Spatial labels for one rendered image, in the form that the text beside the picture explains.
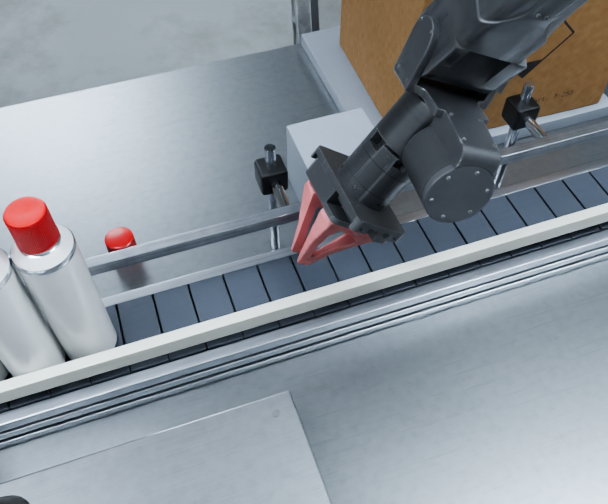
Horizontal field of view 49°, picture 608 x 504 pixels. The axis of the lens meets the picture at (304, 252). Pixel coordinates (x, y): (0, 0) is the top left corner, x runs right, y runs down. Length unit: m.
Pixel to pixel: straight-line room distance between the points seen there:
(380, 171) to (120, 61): 1.99
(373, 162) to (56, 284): 0.29
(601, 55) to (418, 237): 0.36
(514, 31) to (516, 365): 0.37
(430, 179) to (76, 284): 0.30
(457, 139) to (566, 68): 0.44
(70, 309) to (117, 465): 0.15
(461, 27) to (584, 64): 0.45
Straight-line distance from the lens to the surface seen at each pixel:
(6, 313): 0.60
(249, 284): 0.72
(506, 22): 0.51
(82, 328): 0.64
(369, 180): 0.60
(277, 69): 1.05
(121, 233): 0.81
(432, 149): 0.54
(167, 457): 0.64
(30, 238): 0.55
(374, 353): 0.74
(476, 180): 0.53
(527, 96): 0.81
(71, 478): 0.66
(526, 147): 0.77
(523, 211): 0.82
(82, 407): 0.71
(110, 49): 2.59
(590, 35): 0.94
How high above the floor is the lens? 1.47
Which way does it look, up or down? 53 degrees down
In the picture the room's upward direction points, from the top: straight up
